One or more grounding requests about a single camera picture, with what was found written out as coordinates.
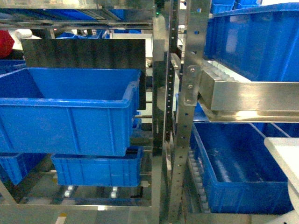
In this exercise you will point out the large blue bin right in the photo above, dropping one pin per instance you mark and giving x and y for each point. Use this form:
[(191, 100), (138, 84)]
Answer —
[(259, 43)]

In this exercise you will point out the red mushroom push button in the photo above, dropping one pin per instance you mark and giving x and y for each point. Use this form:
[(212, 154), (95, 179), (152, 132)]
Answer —
[(6, 44)]

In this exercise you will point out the steel shelf upright post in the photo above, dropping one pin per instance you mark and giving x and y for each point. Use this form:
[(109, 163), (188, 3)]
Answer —
[(197, 13)]

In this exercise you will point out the blue lower bin left shelf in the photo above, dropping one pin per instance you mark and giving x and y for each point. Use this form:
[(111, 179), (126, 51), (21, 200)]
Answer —
[(100, 171)]

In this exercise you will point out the blue lower bin right shelf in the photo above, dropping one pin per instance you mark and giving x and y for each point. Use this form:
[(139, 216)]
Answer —
[(238, 172)]

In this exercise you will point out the blue target bin left shelf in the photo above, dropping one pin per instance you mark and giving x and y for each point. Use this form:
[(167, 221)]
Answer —
[(68, 111)]

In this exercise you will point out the black backing panel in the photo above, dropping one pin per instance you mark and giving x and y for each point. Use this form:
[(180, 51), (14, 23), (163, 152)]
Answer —
[(89, 53)]

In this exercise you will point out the steel shelf front rail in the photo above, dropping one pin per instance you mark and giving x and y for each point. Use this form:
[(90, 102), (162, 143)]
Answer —
[(223, 101)]

